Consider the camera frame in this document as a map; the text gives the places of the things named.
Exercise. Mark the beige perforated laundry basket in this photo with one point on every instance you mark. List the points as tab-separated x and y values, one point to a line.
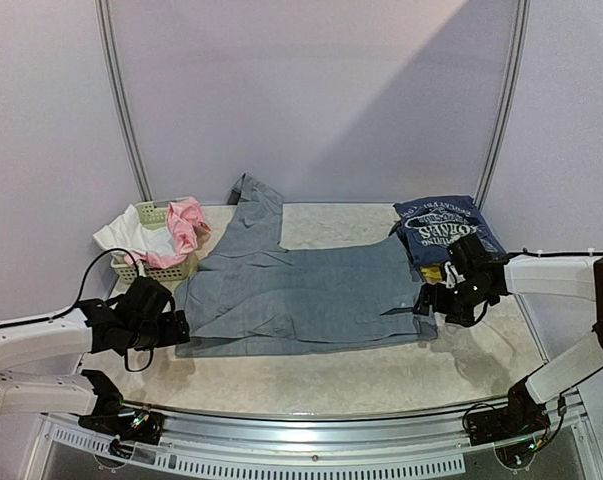
124	265

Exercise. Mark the aluminium frame post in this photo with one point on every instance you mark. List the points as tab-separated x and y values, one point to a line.
506	99
121	105

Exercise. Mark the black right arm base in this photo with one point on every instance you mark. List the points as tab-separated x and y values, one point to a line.
523	414

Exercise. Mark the white garment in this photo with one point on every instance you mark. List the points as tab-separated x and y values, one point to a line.
127	231

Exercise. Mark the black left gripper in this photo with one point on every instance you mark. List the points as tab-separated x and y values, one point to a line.
175	331

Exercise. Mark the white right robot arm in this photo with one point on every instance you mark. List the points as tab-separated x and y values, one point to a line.
560	295

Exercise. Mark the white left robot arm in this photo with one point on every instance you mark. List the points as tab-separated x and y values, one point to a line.
28	383

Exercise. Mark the pink garment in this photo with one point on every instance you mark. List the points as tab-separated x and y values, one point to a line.
183	218

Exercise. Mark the yellow folded t-shirt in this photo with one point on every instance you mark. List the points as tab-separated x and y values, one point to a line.
433	273

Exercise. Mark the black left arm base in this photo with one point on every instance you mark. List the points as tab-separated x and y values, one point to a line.
111	417

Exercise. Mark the aluminium front rail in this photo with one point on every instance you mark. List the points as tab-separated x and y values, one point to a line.
427	444

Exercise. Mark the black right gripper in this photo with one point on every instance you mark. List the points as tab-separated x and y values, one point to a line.
426	298

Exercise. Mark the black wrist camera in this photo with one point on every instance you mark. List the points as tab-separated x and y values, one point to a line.
467	256
144	301

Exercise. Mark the left aluminium frame post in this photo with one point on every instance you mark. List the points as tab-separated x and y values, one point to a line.
121	105

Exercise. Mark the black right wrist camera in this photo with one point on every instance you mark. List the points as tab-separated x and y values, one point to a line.
467	256

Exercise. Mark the right aluminium frame post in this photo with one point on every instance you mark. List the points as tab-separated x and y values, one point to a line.
506	99

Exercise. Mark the grey garment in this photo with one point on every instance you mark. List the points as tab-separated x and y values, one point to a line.
252	297

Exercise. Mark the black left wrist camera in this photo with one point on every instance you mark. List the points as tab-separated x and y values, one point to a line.
144	301

